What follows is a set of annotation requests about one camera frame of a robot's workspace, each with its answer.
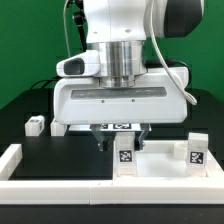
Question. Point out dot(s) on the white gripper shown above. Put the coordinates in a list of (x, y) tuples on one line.
[(79, 98)]

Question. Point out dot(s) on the white square table top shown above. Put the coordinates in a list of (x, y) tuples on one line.
[(167, 159)]

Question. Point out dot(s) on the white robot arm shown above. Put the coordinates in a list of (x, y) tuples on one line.
[(109, 83)]

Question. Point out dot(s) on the white U-shaped obstacle fence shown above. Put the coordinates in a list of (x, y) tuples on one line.
[(120, 190)]

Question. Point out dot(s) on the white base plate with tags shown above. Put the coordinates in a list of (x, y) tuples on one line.
[(111, 127)]

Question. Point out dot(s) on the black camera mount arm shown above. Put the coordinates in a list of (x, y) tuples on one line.
[(79, 19)]

